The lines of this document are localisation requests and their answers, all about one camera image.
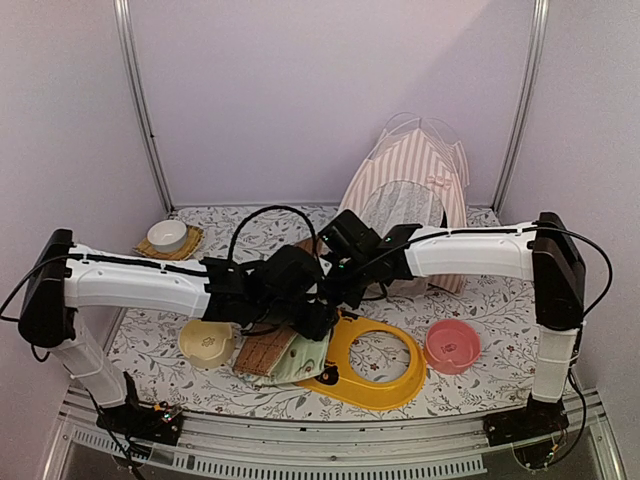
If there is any brown checkered mat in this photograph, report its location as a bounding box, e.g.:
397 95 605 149
233 239 328 386

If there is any pink striped pet tent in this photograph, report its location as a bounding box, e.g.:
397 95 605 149
334 112 474 296

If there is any white tent pole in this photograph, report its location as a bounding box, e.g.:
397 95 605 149
382 112 471 191

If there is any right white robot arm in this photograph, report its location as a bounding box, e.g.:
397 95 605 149
318 210 600 436

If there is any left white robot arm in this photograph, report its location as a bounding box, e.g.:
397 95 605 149
1 207 337 434

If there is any cream pet bowl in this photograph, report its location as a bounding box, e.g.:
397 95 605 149
179 319 236 369

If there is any pink pet bowl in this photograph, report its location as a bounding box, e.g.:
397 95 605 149
424 319 482 375

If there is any yellow double bowl holder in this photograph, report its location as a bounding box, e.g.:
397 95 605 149
298 311 427 411

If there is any white ceramic bowl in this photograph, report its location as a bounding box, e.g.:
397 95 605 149
146 219 188 253

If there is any front aluminium rail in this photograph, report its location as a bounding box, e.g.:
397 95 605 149
41 388 634 479

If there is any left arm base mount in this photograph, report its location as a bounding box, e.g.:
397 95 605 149
96 372 184 446

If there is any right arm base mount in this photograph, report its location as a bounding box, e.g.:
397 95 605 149
483 396 569 446

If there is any right aluminium frame post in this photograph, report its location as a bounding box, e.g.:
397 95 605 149
491 0 550 214

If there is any aluminium frame post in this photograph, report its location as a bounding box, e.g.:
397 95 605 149
491 0 550 214
113 0 175 214

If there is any left aluminium frame post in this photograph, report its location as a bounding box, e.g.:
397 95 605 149
113 0 175 214

